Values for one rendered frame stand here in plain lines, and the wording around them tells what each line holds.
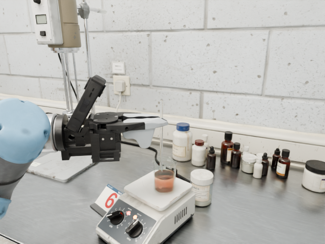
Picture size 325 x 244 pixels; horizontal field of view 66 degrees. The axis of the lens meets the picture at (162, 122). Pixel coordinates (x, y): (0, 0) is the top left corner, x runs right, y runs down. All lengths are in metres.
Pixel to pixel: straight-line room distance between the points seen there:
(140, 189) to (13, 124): 0.34
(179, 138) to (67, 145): 0.46
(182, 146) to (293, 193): 0.36
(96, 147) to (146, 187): 0.17
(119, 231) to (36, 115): 0.31
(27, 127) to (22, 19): 1.23
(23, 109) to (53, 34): 0.50
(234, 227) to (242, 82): 0.52
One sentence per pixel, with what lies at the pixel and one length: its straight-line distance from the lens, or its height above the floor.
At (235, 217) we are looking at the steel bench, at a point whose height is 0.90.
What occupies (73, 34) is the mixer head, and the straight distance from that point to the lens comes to 0.87.
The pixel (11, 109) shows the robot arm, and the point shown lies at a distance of 0.36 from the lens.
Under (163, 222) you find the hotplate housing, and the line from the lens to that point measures 0.55.
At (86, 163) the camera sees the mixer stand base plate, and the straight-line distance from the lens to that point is 0.91.
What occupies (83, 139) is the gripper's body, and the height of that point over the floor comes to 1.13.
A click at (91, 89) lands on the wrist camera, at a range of 0.47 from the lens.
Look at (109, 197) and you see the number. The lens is 0.69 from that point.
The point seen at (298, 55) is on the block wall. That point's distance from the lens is 0.95.
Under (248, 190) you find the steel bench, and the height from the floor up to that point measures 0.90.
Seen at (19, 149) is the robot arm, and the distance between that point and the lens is 0.34.
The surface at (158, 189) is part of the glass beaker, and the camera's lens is 0.57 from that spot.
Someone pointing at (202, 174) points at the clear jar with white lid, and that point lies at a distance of 0.67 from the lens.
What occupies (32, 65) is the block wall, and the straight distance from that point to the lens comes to 1.53.
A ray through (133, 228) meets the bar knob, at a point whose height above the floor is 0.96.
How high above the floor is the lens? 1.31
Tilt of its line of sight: 18 degrees down
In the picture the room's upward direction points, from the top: straight up
